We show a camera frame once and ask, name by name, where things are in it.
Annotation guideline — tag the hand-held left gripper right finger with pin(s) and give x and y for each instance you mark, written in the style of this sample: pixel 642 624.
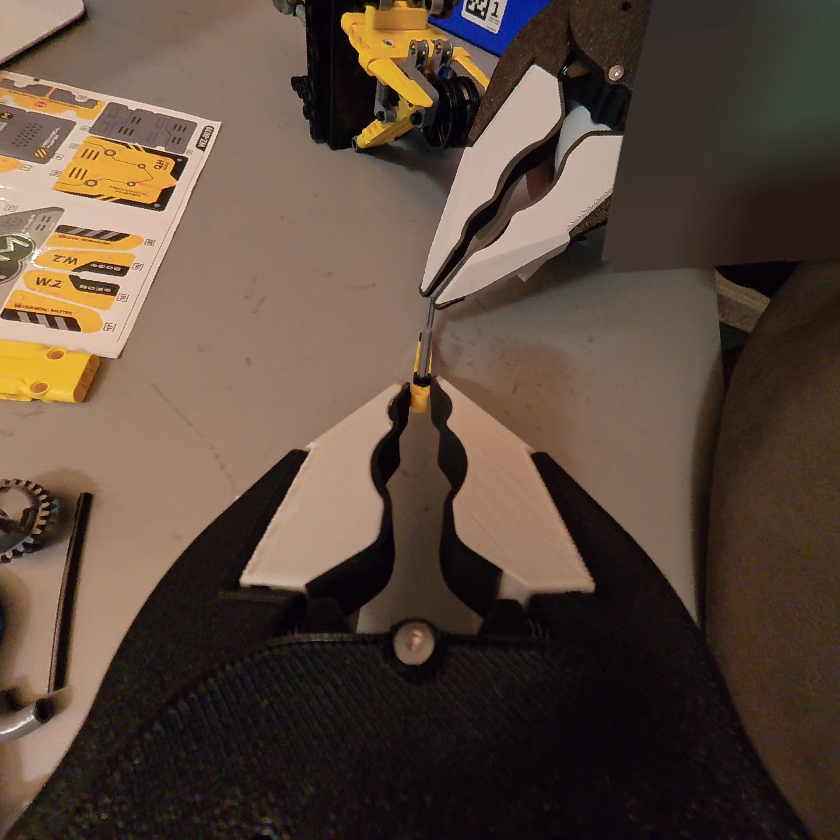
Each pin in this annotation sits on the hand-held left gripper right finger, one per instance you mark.
pixel 525 525

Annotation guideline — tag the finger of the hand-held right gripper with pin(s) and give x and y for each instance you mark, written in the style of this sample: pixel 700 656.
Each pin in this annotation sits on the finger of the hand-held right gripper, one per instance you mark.
pixel 577 184
pixel 505 144

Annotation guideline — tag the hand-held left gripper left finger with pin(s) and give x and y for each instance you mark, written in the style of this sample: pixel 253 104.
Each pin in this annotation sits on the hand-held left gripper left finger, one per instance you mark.
pixel 315 518

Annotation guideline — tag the yellow toy vehicle model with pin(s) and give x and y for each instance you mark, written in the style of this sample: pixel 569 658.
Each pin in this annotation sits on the yellow toy vehicle model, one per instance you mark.
pixel 387 79

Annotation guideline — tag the yellow thin beam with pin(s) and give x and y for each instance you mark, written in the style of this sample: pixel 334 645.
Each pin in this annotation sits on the yellow thin beam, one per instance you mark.
pixel 420 397

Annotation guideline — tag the grey elbow piece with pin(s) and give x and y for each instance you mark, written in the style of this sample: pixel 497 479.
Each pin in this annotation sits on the grey elbow piece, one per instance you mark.
pixel 19 722

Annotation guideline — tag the blue bin with printed tag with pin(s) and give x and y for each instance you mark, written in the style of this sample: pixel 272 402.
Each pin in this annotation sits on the blue bin with printed tag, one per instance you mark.
pixel 518 33

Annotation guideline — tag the thick black rod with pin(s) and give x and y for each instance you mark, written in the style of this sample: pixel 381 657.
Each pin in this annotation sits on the thick black rod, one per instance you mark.
pixel 69 590

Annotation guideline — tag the black bevel gear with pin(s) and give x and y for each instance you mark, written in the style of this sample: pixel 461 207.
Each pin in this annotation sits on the black bevel gear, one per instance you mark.
pixel 26 518

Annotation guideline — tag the yellow rectangular panel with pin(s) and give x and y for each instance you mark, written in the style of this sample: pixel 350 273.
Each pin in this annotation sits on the yellow rectangular panel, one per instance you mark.
pixel 39 374

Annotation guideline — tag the yellow sticker sheet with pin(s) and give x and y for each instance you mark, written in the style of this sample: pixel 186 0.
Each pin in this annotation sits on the yellow sticker sheet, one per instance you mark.
pixel 98 197

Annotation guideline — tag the white book stand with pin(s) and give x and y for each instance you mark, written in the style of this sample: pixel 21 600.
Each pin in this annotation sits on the white book stand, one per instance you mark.
pixel 33 26

